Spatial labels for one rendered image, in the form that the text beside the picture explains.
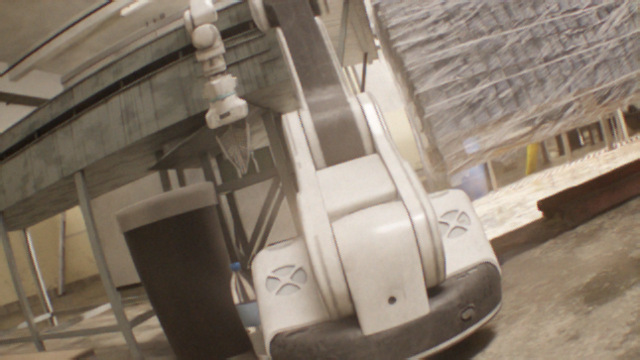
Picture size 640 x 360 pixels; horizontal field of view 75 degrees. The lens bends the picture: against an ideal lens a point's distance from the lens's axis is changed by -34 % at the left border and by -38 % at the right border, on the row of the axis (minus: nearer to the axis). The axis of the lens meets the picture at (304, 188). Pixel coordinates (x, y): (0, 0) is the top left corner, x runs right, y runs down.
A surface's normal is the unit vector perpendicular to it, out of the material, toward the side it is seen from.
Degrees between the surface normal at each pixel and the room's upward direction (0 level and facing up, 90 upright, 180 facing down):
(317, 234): 30
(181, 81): 90
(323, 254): 58
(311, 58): 92
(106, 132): 90
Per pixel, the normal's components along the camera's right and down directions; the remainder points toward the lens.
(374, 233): -0.21, -0.60
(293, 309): -0.26, -0.76
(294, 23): -0.04, 0.03
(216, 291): 0.64, -0.15
